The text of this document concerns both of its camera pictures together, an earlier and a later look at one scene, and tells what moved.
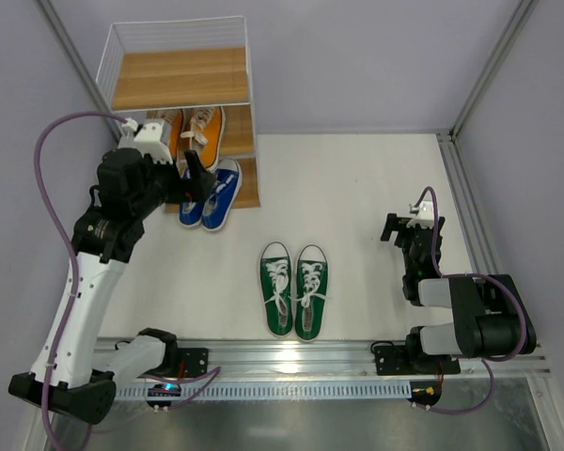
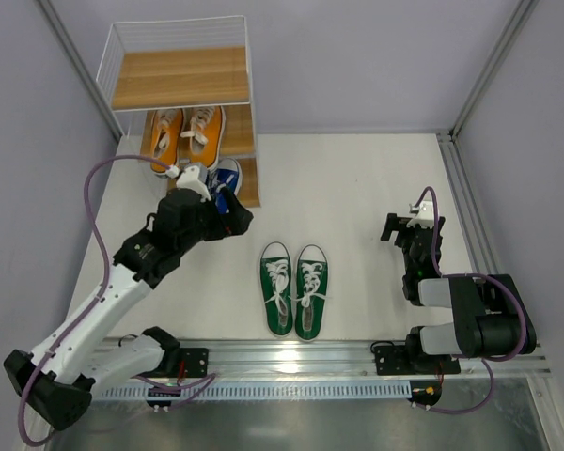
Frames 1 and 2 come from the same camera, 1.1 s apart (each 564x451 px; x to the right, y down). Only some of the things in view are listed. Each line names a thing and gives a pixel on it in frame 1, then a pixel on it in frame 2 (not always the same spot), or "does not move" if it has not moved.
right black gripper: x=409 y=232 does not move
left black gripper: x=188 y=175 -> x=227 y=218
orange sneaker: x=173 y=120 does not move
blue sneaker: x=227 y=185 does not move
